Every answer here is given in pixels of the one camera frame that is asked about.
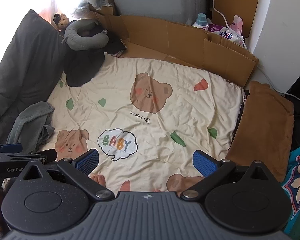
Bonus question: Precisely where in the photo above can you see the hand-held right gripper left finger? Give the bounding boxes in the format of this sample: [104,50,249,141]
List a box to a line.
[21,149,115,201]

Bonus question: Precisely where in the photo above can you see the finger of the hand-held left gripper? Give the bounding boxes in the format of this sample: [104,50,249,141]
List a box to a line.
[22,149,57,162]
[0,143,23,153]

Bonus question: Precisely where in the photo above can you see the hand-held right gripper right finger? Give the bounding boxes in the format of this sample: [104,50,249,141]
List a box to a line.
[180,150,270,201]

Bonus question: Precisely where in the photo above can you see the light blue denim pants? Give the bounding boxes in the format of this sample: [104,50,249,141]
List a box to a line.
[6,101,56,154]

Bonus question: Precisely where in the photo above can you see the cream bear-print bedsheet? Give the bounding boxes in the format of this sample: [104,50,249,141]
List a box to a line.
[37,55,245,193]

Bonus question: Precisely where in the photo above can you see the folded brown cloth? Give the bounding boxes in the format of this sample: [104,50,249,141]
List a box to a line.
[226,81,294,183]

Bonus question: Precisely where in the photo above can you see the dark grey duvet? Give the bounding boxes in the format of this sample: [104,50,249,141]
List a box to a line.
[0,9,68,143]

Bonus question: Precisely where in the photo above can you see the black garment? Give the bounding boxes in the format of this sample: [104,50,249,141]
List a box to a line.
[64,39,127,88]

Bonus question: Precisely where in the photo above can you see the grey neck pillow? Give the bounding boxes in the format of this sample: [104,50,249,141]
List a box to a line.
[61,19,110,52]

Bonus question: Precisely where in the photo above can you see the flattened brown cardboard box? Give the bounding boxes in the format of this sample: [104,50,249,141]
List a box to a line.
[85,9,259,88]

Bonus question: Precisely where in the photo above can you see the purple white tissue pack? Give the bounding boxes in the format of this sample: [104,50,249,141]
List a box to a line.
[207,24,244,47]

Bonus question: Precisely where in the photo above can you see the brown plush toy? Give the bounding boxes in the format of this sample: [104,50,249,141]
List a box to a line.
[52,13,70,32]

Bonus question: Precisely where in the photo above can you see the white detergent bottle teal cap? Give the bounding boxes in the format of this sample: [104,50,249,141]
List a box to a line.
[192,13,213,29]

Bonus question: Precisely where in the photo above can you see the clear plastic bag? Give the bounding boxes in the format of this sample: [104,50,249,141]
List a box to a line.
[70,0,90,20]

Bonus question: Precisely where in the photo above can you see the upright brown cardboard sheet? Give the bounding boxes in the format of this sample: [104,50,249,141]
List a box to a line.
[211,0,262,27]

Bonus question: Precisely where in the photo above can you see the grey upright mattress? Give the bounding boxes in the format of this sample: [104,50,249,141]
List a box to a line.
[106,0,212,25]

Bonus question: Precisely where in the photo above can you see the white cable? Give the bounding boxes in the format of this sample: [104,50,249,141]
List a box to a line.
[211,2,300,104]

